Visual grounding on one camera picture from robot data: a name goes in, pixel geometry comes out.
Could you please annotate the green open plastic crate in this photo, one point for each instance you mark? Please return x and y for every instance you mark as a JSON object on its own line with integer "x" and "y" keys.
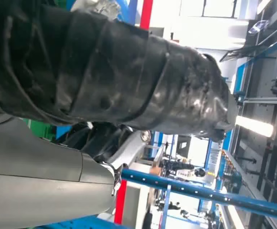
{"x": 40, "y": 129}

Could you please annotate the person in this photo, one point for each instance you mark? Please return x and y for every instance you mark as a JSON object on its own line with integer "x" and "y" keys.
{"x": 199, "y": 172}

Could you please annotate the fluorescent ceiling light tube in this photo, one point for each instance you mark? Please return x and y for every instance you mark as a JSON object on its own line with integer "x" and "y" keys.
{"x": 254, "y": 125}

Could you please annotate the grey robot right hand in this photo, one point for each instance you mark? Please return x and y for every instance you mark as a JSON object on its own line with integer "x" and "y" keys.
{"x": 104, "y": 79}

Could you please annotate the blue metal shelf rack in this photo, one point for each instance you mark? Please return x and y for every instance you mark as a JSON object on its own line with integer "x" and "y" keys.
{"x": 200, "y": 189}

